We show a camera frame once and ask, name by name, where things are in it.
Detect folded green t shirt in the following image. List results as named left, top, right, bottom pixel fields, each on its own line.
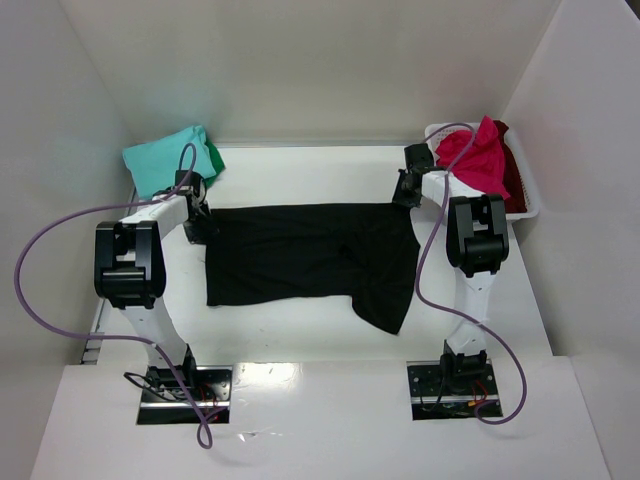
left=205, top=139, right=226, bottom=188

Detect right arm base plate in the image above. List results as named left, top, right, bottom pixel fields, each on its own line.
left=407, top=361, right=503, bottom=421

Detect crumpled pink t shirt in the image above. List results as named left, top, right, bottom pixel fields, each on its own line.
left=436, top=116, right=510, bottom=200

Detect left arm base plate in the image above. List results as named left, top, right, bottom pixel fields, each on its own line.
left=123, top=365, right=233, bottom=425

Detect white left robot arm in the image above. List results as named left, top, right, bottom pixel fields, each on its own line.
left=94, top=168, right=218, bottom=390

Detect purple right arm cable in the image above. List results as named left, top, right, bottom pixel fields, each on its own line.
left=413, top=122, right=527, bottom=425

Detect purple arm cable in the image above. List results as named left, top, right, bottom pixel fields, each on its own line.
left=13, top=143, right=229, bottom=447
left=413, top=122, right=527, bottom=425

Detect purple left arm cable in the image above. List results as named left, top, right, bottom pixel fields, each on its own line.
left=13, top=143, right=229, bottom=447

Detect black t shirt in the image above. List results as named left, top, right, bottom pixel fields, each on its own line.
left=205, top=203, right=420, bottom=335

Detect dark red t shirt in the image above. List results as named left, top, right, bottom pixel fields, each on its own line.
left=493, top=120, right=527, bottom=214

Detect folded light blue t shirt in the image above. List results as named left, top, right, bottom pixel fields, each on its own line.
left=122, top=125, right=212, bottom=200

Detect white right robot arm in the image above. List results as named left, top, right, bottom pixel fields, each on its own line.
left=393, top=143, right=509, bottom=393

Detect white plastic basket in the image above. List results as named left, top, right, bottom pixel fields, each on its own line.
left=424, top=123, right=541, bottom=222

